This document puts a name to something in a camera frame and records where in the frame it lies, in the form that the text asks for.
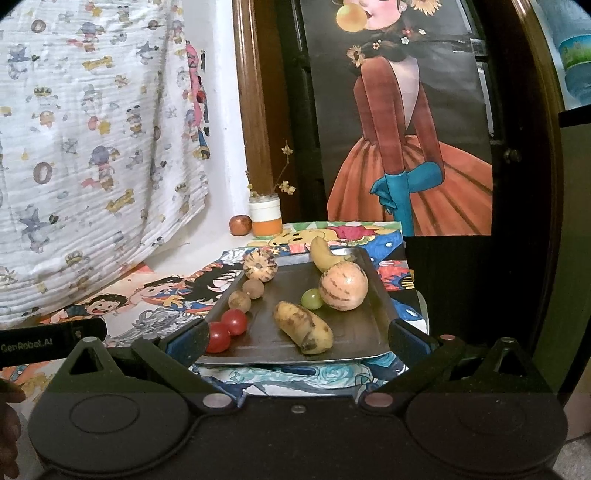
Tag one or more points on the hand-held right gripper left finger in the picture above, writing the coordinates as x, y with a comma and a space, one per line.
187, 344

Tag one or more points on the large striped pepino melon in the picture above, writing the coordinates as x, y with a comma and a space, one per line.
343, 287

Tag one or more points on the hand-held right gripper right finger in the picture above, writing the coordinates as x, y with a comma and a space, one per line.
411, 344

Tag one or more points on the brown wooden door frame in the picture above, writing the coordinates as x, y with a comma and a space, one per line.
256, 92

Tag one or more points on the white and orange jar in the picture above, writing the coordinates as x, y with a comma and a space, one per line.
265, 217

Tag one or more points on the printed blanket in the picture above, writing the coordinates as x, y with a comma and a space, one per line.
92, 138

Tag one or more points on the person's left hand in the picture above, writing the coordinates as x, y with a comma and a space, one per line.
8, 429

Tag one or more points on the red cherry tomato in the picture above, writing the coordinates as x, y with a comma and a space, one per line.
234, 321
218, 337

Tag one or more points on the yellow bear drawing sheet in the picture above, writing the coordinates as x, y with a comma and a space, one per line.
295, 237

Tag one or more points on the green grape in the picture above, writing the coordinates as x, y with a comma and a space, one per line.
312, 298

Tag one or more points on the colourful figures drawing sheet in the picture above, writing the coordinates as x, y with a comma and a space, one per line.
323, 378

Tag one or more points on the dried yellow flower twigs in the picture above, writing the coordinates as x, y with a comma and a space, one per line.
287, 150

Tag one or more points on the small banana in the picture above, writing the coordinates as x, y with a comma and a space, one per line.
322, 257

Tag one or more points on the small striped pepino melon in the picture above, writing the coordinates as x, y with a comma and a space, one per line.
260, 264

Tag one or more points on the brown longan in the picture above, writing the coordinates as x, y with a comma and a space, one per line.
240, 301
253, 288

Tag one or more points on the large spotted banana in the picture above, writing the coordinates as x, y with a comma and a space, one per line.
302, 327

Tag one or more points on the round door knob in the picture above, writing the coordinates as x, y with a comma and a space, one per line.
511, 154

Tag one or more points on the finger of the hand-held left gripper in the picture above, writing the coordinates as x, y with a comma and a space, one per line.
92, 329

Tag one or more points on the red-brown apple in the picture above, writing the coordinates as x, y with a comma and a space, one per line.
240, 225

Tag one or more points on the clear plastic water bottle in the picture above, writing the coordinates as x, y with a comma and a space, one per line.
575, 60

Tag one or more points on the wall poster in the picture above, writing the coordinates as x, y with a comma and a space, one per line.
406, 138

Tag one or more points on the metal tray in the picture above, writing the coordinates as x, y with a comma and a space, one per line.
263, 332

